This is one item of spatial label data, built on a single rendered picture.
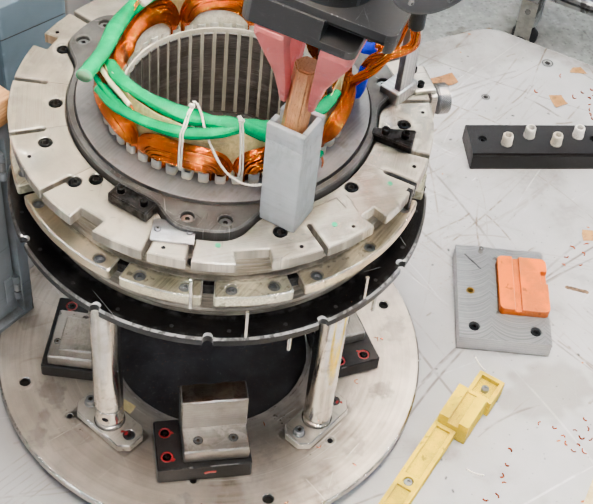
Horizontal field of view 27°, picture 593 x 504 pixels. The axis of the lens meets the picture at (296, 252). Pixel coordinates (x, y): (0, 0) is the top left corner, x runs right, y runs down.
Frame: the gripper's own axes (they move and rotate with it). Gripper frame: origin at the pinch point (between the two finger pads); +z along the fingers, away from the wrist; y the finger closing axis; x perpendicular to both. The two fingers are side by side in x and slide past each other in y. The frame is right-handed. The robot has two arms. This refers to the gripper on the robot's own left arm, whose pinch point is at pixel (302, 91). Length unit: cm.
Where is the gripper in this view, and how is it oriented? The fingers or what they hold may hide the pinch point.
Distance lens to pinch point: 79.8
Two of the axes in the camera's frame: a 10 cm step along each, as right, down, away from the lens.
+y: 9.2, 3.8, -1.0
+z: -1.8, 6.3, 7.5
